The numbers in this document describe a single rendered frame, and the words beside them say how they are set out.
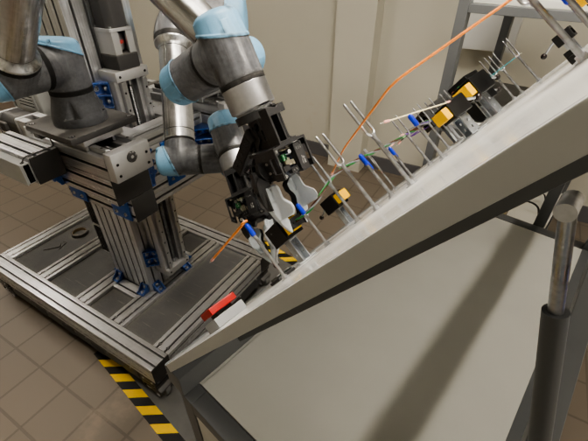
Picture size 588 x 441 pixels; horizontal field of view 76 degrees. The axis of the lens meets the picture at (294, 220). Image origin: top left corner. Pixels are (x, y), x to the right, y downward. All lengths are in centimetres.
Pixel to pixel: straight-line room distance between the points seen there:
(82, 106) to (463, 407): 123
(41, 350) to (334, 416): 170
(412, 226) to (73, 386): 195
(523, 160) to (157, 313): 180
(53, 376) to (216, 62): 178
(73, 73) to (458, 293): 122
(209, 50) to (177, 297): 148
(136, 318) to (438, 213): 178
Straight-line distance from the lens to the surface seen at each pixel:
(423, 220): 21
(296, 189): 67
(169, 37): 109
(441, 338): 104
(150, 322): 187
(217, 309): 60
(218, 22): 62
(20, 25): 105
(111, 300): 204
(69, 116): 127
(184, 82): 68
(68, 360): 218
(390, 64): 314
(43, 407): 208
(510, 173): 18
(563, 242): 37
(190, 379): 89
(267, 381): 91
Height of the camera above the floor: 158
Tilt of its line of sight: 36 degrees down
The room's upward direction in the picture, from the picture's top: straight up
